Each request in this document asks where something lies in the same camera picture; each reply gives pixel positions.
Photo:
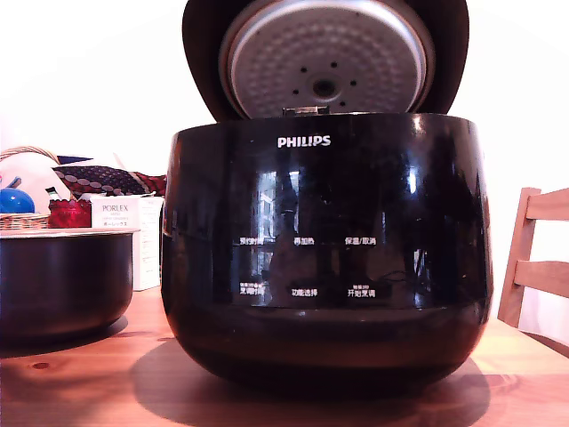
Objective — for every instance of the black rice cooker lid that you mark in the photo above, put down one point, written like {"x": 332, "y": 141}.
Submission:
{"x": 329, "y": 58}

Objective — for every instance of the black Philips rice cooker body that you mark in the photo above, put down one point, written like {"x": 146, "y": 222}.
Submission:
{"x": 329, "y": 267}

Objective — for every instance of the white Porlex box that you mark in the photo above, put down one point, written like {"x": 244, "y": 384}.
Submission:
{"x": 133, "y": 222}

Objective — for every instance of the dark dotted patterned cloth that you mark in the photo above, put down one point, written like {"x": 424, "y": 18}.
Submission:
{"x": 106, "y": 180}

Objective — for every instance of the red glass jar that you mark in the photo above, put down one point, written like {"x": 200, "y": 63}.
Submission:
{"x": 69, "y": 214}

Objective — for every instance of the black inner cooking pot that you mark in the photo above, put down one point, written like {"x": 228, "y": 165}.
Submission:
{"x": 62, "y": 280}

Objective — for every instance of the wooden chair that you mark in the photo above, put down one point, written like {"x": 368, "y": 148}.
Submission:
{"x": 529, "y": 258}

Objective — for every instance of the white cloth bag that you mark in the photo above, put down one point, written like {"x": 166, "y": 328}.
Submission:
{"x": 31, "y": 178}

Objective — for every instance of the woven wicker basket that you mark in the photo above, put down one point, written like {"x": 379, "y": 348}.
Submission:
{"x": 22, "y": 220}

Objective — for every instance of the blue ball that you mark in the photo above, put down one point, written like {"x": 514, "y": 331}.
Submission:
{"x": 15, "y": 201}

